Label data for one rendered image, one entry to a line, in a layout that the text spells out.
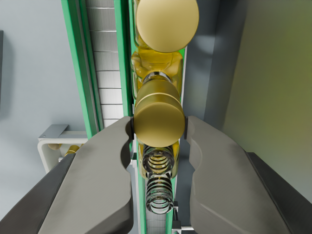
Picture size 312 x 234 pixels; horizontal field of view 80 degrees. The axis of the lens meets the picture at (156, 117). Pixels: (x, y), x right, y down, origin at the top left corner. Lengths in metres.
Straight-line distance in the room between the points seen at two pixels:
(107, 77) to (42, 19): 0.24
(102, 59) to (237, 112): 0.28
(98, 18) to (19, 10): 0.26
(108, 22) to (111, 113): 0.19
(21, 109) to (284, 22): 0.67
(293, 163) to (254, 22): 0.17
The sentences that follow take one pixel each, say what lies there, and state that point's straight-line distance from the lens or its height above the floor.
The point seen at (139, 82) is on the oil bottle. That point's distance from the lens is 0.19.
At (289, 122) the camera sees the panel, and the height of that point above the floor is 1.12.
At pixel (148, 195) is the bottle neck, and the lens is 0.22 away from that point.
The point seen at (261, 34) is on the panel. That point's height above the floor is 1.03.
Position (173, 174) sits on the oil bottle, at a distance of 0.26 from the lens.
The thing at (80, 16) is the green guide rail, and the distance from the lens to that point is 0.38.
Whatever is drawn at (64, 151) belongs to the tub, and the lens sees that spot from 0.70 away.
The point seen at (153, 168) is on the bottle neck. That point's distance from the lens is 0.18.
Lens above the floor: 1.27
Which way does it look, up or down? 62 degrees down
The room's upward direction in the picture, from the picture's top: 179 degrees clockwise
